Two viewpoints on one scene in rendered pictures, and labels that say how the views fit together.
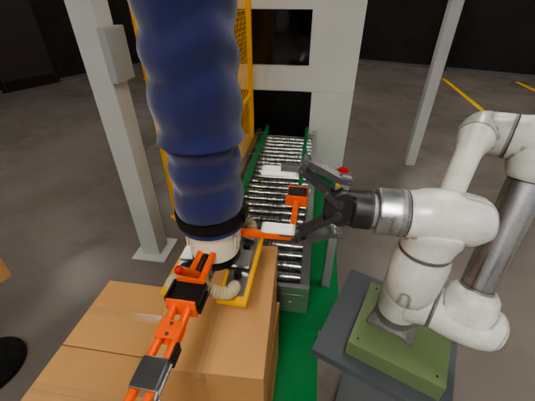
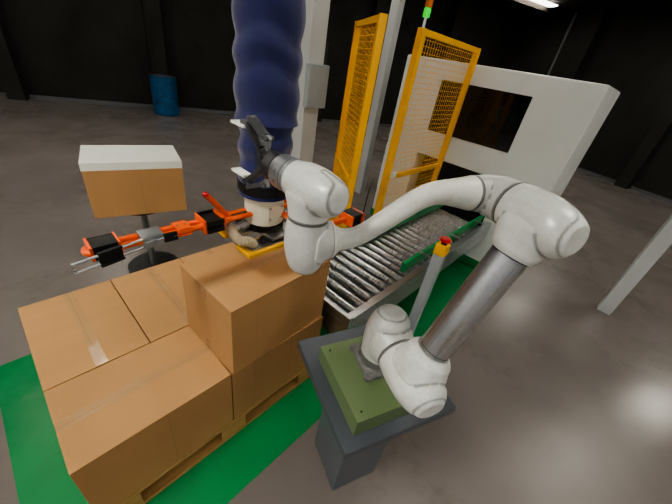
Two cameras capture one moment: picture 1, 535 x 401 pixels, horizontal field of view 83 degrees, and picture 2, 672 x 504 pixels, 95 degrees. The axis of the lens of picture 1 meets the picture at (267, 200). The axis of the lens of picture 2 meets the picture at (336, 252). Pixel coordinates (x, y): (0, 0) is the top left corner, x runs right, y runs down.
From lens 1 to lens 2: 74 cm
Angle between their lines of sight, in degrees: 25
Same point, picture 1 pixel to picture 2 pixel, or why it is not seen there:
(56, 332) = not seen: hidden behind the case
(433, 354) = (377, 399)
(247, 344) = (243, 292)
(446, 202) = (304, 167)
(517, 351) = not seen: outside the picture
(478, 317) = (409, 369)
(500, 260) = (450, 323)
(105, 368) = not seen: hidden behind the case
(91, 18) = (306, 55)
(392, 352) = (346, 375)
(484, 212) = (321, 181)
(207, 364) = (211, 286)
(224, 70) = (273, 67)
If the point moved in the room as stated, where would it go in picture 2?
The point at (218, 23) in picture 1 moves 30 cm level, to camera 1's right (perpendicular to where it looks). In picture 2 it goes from (269, 32) to (352, 45)
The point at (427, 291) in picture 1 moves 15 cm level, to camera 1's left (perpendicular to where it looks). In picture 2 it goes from (291, 246) to (248, 224)
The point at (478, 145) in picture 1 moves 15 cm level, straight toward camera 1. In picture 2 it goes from (441, 185) to (391, 183)
